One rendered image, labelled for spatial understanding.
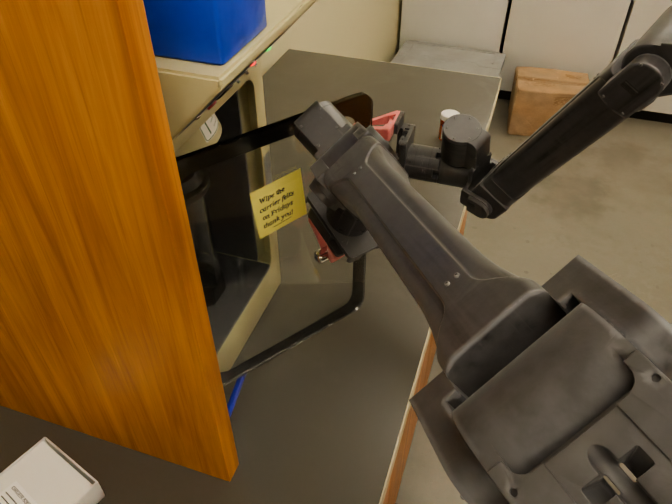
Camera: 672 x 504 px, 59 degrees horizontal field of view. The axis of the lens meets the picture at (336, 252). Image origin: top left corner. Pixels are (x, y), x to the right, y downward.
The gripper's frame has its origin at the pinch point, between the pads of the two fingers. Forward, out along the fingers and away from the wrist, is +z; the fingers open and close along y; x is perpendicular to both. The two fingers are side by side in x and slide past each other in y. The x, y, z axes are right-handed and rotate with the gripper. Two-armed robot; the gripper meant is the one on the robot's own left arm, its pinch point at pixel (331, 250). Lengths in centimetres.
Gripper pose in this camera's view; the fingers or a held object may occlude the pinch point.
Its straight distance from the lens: 81.4
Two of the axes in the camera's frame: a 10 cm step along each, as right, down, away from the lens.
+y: 5.5, 7.9, -2.8
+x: 8.0, -3.9, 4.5
